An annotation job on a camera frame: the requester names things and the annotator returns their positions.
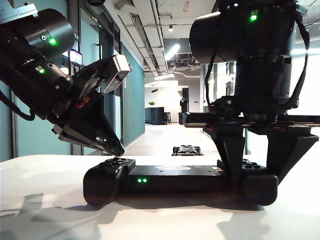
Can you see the black dual-joystick remote control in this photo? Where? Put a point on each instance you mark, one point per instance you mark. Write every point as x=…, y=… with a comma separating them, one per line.
x=175, y=181

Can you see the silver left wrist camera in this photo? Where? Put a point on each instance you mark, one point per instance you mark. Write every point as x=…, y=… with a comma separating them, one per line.
x=117, y=72

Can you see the short linear ceiling light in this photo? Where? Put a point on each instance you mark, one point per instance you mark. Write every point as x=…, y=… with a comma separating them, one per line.
x=164, y=76

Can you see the dark reception counter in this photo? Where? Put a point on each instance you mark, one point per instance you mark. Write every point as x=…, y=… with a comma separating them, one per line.
x=155, y=115

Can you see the green potted plant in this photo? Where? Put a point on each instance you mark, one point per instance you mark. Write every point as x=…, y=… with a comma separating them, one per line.
x=151, y=103

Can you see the black quadruped robot dog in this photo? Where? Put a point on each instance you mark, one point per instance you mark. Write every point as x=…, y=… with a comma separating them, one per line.
x=187, y=150

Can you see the dark bar stool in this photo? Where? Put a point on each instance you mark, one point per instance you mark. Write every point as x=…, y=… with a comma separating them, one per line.
x=167, y=117

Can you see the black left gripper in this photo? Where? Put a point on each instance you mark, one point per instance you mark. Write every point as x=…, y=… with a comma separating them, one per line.
x=86, y=82

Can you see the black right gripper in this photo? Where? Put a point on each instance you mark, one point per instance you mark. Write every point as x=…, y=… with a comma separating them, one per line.
x=250, y=120

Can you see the black ceiling spot light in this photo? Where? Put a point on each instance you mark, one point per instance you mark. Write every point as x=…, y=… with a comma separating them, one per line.
x=170, y=28

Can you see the long linear ceiling light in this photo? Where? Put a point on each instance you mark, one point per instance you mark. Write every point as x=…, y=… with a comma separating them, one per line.
x=172, y=52

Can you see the glowing room display panel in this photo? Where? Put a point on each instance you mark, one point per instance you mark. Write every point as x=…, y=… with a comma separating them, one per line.
x=76, y=57

